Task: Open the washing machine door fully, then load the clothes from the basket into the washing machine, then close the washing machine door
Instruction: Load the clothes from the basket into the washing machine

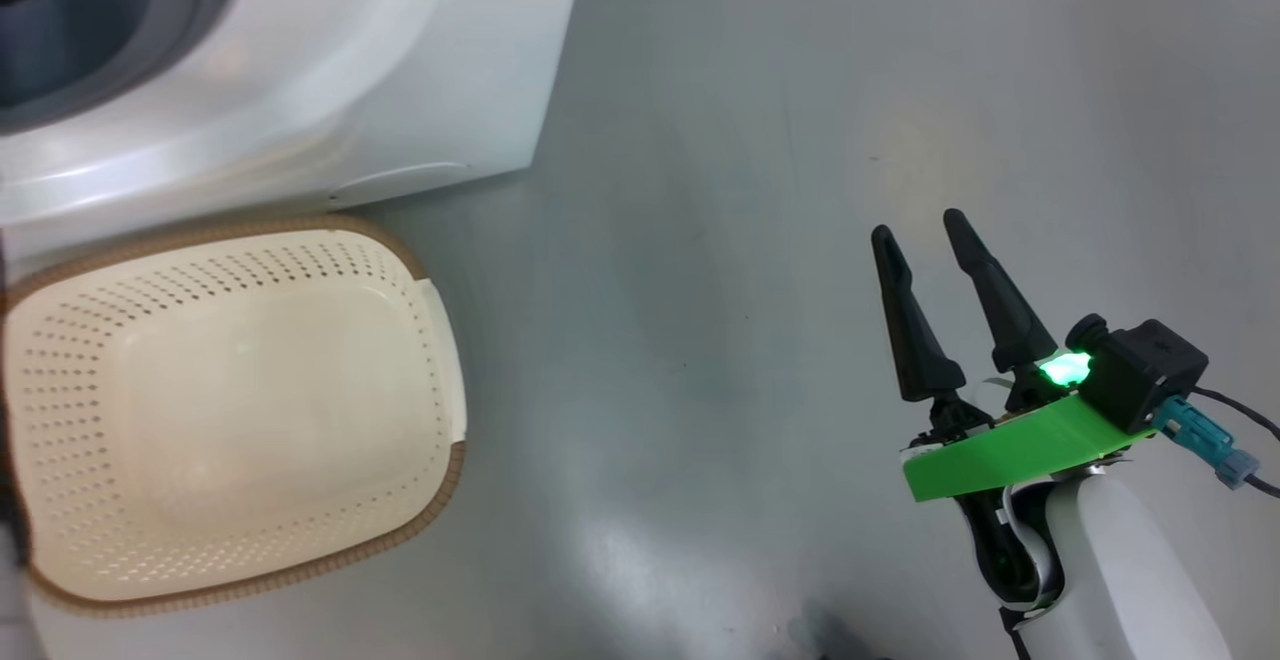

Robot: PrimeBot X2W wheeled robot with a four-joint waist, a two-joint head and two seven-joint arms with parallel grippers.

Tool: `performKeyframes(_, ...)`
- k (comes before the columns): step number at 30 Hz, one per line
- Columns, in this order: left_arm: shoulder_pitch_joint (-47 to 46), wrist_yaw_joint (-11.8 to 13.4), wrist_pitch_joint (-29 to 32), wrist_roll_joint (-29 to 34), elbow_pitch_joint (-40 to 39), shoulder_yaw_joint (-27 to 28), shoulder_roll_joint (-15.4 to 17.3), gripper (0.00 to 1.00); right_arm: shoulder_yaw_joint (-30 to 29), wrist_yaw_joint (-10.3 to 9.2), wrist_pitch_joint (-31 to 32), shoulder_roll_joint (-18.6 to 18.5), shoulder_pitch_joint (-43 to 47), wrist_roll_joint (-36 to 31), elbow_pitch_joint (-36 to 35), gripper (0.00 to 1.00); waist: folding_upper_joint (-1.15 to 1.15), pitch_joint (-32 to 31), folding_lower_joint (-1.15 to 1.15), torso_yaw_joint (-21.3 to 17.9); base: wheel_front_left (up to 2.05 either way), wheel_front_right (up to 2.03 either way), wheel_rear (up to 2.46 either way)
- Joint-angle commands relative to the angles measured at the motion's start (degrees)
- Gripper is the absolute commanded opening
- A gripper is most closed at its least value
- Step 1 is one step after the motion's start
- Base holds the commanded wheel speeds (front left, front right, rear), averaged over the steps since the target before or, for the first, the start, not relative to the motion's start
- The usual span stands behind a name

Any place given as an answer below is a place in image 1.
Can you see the round white filter cover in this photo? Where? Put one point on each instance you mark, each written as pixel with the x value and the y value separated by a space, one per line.
pixel 400 185

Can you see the grey rubber door gasket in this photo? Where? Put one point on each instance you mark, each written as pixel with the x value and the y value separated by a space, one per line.
pixel 100 40

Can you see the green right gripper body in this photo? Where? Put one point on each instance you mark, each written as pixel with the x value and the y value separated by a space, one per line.
pixel 1020 445

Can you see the cream perforated laundry basket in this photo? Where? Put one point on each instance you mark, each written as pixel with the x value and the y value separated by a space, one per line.
pixel 230 410

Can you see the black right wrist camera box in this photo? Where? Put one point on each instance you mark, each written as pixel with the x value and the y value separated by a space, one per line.
pixel 1145 370

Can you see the white front-load washing machine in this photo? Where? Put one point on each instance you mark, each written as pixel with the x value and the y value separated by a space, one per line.
pixel 400 60

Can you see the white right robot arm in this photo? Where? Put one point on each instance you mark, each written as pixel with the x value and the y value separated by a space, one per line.
pixel 1130 580

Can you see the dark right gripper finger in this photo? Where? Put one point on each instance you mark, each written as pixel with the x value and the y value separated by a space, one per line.
pixel 915 340
pixel 1005 320

